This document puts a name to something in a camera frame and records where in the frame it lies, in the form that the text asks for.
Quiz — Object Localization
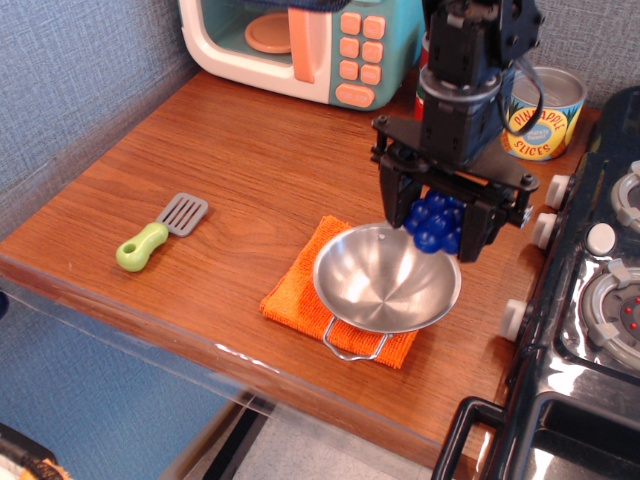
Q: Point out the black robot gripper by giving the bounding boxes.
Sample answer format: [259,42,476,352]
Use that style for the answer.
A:
[372,68,539,263]

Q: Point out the blue toy grapes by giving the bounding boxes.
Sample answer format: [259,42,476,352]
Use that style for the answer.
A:
[403,190,466,255]

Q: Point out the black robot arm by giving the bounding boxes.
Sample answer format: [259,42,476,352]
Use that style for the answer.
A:
[372,1,544,263]

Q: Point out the orange cloth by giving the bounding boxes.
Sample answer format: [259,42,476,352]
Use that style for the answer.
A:
[259,215,419,371]

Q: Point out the tomato sauce can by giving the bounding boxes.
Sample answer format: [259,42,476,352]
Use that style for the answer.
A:
[414,33,430,121]

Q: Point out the toy microwave teal and white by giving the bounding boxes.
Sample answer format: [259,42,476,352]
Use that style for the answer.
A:
[179,1,425,111]

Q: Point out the pineapple slices can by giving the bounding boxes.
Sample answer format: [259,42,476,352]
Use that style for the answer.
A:
[501,67,587,161]

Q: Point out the orange plate in microwave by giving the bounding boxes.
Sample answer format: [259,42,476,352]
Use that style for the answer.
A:
[244,12,291,55]

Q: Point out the black toy stove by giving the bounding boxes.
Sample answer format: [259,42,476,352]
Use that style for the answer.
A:
[433,87,639,479]

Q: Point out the silver pot with handles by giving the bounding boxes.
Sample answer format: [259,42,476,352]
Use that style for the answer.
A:
[312,223,462,362]

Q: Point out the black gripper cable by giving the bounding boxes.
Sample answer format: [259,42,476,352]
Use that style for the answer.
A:
[497,55,547,138]

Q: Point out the grey spatula with green handle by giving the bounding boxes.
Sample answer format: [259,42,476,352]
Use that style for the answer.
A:
[115,192,209,272]

